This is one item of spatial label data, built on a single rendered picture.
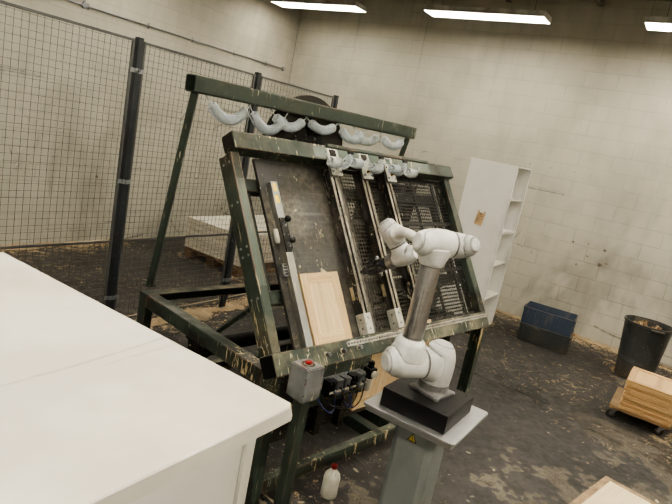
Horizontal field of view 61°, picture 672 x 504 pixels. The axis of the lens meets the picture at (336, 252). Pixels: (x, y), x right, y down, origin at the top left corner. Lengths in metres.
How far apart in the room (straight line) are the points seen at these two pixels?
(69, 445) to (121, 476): 0.06
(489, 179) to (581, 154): 1.63
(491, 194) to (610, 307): 2.32
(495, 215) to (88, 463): 6.64
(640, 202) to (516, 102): 2.10
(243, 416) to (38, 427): 0.18
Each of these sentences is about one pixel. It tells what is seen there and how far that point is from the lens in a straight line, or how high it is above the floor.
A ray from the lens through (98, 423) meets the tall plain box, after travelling 0.56.
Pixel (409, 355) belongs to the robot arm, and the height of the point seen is 1.07.
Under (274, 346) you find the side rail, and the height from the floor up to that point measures 0.94.
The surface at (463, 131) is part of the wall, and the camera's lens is 8.70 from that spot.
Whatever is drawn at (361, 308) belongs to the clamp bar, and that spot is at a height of 1.05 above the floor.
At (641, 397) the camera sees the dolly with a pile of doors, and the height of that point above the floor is 0.29.
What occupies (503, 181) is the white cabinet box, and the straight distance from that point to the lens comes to 6.98.
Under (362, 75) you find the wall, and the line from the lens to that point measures 9.61.
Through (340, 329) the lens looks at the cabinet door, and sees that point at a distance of 3.32.
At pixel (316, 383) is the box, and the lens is 2.82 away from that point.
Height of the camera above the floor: 2.04
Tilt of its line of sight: 12 degrees down
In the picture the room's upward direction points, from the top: 11 degrees clockwise
